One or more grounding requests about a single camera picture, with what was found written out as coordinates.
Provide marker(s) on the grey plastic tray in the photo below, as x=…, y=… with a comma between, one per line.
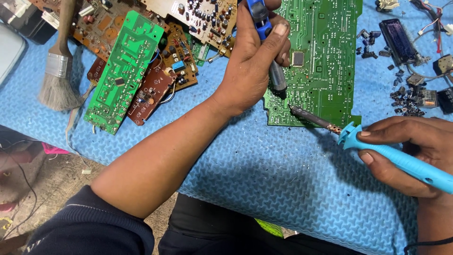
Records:
x=10, y=53

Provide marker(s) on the dark display module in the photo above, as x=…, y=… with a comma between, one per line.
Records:
x=398, y=40

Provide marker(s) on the black trousers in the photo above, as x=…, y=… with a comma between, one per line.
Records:
x=212, y=226

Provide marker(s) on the yellow-green object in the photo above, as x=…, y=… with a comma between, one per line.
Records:
x=270, y=228

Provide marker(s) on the black wrist thread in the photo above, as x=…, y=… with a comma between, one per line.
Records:
x=424, y=243

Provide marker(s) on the dark red-brown circuit board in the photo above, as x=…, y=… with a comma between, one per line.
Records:
x=150, y=92

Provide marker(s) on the black box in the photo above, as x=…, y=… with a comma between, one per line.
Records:
x=24, y=17

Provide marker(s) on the light blue soldering iron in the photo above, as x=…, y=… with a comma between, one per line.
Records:
x=396, y=157

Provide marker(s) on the small green circuit board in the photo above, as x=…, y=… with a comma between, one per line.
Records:
x=200, y=51

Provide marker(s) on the person's left hand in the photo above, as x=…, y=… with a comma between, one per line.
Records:
x=244, y=70

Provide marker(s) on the pile of small electronic components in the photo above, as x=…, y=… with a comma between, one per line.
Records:
x=407, y=102

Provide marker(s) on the small brown populated circuit board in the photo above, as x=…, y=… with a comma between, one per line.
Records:
x=178, y=53

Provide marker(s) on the pink plastic item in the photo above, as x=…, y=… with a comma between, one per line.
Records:
x=53, y=148

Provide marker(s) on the white plastic connector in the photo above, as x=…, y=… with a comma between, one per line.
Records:
x=386, y=4

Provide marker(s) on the blue and silver desoldering pump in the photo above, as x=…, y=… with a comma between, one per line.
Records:
x=278, y=76

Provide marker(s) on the dark navy sleeve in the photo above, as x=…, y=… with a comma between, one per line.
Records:
x=88, y=226

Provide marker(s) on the black relay block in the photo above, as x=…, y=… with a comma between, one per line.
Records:
x=446, y=101

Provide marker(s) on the narrow green circuit board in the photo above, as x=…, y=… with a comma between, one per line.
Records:
x=124, y=70

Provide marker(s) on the person's right hand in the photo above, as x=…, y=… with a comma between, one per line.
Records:
x=431, y=148

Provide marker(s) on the group of small black chips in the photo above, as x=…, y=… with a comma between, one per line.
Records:
x=368, y=44

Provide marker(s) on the orange-brown circuit board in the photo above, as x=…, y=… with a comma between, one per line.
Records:
x=102, y=24

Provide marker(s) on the beige circuit board with capacitors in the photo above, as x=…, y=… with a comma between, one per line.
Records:
x=201, y=17

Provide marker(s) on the clear plastic relay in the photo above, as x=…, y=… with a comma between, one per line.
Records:
x=427, y=99

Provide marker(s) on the blue textured foam mat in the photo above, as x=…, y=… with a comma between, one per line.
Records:
x=283, y=177

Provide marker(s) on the large green circuit board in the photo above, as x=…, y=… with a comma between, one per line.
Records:
x=329, y=70

